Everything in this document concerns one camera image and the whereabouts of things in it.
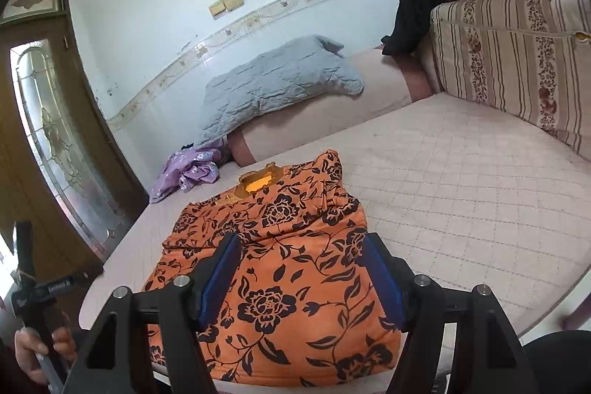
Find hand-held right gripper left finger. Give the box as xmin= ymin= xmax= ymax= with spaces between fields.
xmin=62 ymin=232 xmax=243 ymax=394

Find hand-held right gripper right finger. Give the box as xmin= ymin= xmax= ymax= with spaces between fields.
xmin=362 ymin=232 xmax=539 ymax=394

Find orange black floral shirt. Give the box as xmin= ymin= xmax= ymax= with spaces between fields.
xmin=141 ymin=149 xmax=407 ymax=390

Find person's left hand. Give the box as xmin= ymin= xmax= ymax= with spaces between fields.
xmin=14 ymin=311 xmax=78 ymax=386

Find purple floral garment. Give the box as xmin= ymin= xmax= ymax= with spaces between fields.
xmin=148 ymin=145 xmax=227 ymax=205

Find wooden glass-panel door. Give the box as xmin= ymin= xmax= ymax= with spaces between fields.
xmin=0 ymin=0 xmax=148 ymax=279

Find pink quilted sofa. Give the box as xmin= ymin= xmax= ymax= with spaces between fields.
xmin=78 ymin=48 xmax=591 ymax=381

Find grey quilted pillow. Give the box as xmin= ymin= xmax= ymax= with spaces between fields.
xmin=196 ymin=35 xmax=365 ymax=145

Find striped floral cushion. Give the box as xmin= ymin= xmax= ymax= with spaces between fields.
xmin=429 ymin=0 xmax=591 ymax=157

